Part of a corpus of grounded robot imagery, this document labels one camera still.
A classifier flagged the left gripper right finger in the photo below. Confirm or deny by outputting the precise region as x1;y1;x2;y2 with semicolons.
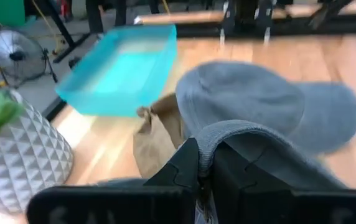
211;142;356;224

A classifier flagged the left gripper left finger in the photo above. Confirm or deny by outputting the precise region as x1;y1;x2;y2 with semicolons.
27;137;201;224

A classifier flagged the tan baseball cap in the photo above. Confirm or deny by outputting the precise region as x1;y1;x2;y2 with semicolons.
133;93;187;180

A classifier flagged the grey baseball cap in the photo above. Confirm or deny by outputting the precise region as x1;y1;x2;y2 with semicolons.
174;60;356;155
193;119;349;191

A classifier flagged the teal translucent plastic bin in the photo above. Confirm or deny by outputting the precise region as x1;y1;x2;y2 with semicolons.
55;24;178;118

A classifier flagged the white triangle-patterned plant pot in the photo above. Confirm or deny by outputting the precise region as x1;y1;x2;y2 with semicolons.
0;88;75;216

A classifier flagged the wooden neighbouring table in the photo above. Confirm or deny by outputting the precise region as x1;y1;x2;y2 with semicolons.
134;1;356;25

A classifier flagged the black stand leg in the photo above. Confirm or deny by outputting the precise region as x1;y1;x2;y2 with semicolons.
42;0;93;63

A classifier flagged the black floor fan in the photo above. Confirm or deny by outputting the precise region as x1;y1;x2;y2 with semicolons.
0;27;59;90

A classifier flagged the green panel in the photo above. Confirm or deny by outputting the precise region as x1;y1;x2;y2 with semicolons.
0;0;26;28

